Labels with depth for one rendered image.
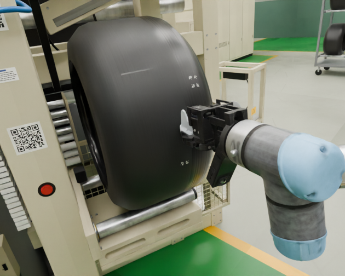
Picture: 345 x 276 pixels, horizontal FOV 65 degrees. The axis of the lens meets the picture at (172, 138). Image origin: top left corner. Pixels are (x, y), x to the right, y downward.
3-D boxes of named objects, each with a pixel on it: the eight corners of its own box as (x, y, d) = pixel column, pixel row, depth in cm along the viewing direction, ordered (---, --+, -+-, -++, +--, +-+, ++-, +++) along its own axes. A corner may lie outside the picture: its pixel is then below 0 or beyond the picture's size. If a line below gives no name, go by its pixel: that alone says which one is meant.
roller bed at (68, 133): (36, 178, 112) (11, 110, 99) (35, 162, 124) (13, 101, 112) (84, 164, 119) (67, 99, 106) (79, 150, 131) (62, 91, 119)
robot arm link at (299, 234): (319, 213, 46) (315, 159, 42) (333, 269, 37) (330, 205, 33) (271, 214, 49) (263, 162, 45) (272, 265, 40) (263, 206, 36)
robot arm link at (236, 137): (279, 163, 43) (239, 179, 40) (259, 154, 47) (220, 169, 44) (279, 118, 41) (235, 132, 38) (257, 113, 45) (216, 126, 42)
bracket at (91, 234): (93, 262, 77) (85, 236, 73) (74, 190, 110) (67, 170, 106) (104, 257, 78) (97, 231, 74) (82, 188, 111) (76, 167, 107)
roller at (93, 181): (78, 183, 107) (81, 193, 105) (77, 178, 103) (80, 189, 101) (159, 157, 119) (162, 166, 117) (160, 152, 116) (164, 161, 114)
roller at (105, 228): (92, 228, 84) (96, 241, 81) (91, 223, 80) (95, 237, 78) (190, 189, 96) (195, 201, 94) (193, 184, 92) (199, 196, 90)
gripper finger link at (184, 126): (180, 104, 62) (201, 110, 54) (183, 128, 64) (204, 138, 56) (168, 108, 61) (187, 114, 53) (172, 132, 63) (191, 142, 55)
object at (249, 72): (250, 135, 328) (252, 69, 294) (210, 125, 367) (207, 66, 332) (263, 125, 351) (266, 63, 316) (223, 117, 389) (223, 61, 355)
